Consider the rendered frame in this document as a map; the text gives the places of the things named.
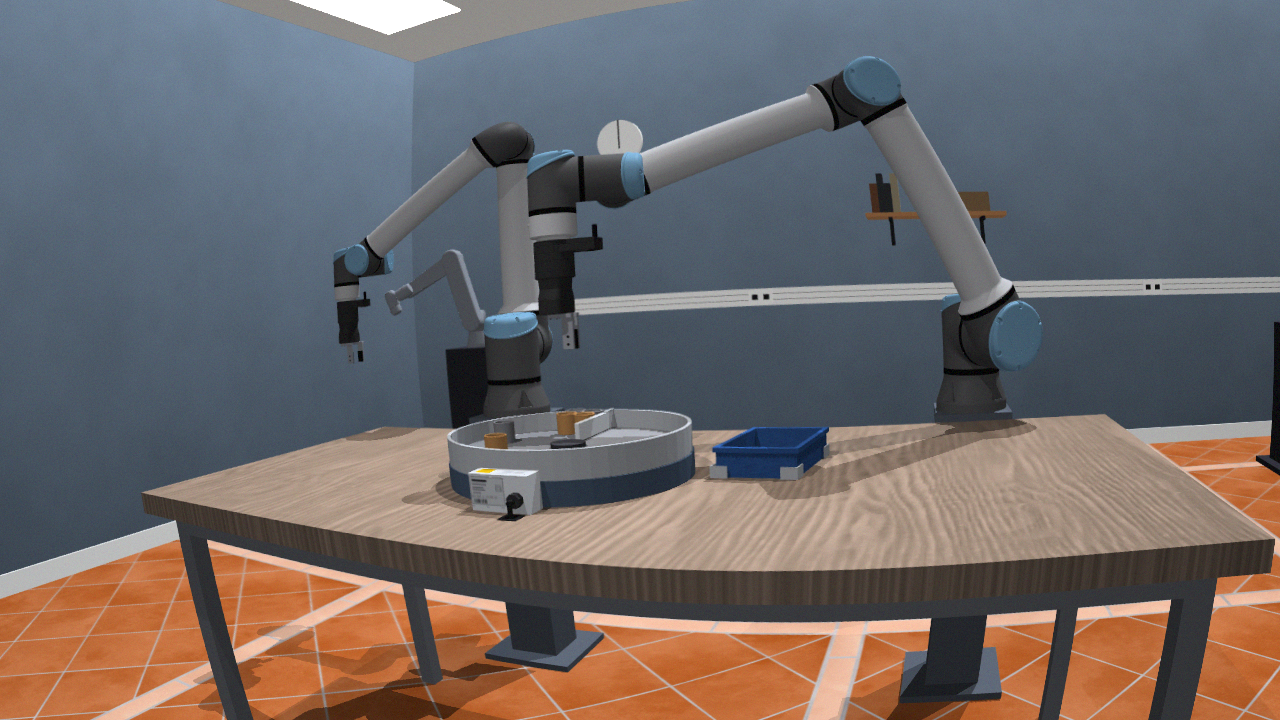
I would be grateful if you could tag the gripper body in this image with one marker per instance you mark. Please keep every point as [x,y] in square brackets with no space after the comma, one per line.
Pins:
[348,322]
[555,275]

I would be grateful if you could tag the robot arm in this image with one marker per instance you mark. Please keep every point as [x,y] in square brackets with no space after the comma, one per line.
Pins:
[740,138]
[430,200]

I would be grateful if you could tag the grey turntable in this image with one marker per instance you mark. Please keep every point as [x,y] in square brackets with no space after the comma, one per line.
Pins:
[620,462]

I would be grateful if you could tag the blue crate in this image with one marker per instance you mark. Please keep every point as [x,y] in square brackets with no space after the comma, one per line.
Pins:
[765,455]

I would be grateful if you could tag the grey jointed stand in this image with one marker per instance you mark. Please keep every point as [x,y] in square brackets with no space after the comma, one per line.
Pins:
[455,262]

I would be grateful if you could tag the black box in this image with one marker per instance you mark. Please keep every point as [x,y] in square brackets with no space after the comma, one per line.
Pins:
[465,385]

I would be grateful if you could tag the white control box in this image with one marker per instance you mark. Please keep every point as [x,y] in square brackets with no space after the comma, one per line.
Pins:
[495,488]

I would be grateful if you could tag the white ceiling light panel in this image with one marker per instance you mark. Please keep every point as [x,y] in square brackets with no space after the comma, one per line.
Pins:
[375,12]

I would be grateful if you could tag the wooden table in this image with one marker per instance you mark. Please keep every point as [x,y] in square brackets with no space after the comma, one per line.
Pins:
[900,520]

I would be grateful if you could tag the brown box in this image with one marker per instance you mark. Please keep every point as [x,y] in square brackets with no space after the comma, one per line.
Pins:
[975,202]

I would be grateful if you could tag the black upright board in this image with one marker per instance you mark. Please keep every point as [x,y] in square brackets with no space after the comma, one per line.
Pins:
[1272,400]

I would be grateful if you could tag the white wall clock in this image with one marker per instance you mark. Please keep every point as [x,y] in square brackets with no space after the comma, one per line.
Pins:
[615,135]

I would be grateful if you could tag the white wall rail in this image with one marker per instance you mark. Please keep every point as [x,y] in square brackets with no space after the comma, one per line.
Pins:
[850,293]

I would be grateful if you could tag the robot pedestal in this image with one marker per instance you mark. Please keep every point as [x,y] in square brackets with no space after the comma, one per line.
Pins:
[545,635]
[950,660]

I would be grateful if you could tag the wooden wall shelf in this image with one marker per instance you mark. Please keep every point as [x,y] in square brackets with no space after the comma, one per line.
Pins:
[880,214]

